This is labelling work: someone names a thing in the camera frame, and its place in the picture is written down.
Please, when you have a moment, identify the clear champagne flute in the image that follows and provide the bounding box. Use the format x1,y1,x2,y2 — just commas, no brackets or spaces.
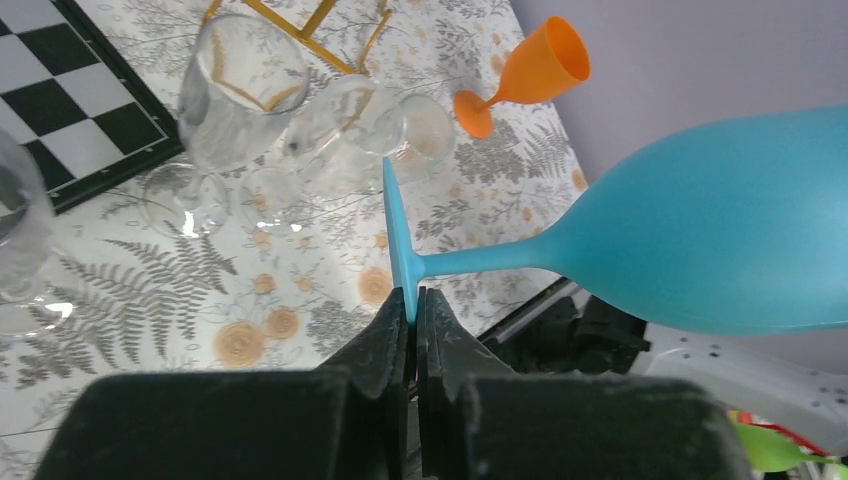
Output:
1,131,80,339

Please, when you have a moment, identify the round clear wine glass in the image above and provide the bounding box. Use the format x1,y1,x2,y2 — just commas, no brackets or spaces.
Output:
392,94,455,184

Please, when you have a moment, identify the gold wire glass rack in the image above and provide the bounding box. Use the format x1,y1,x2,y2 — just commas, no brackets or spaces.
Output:
244,0,393,76

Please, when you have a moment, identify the teal wine glass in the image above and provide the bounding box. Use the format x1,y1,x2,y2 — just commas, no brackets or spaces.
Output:
383,105,847,336

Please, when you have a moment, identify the tall clear flute glass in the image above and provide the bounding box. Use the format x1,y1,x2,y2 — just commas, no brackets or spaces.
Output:
141,13,309,239

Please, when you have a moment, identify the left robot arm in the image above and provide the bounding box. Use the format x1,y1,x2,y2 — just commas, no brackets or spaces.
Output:
35,279,847,479

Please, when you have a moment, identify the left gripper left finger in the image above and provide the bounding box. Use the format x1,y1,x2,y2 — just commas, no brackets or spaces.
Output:
35,292,408,479

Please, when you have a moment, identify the black white chessboard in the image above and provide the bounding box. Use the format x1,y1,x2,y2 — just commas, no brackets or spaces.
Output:
1,0,183,213

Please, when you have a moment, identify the short clear glass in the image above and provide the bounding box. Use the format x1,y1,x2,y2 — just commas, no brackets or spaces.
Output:
239,75,406,234

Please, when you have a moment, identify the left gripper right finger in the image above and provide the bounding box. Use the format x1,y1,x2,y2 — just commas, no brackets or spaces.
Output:
417,289,752,479

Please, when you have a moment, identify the floral table mat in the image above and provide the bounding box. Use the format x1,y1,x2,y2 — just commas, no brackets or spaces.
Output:
1,1,586,479

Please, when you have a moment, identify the orange wine glass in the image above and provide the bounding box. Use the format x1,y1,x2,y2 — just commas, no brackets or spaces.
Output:
453,16,591,139

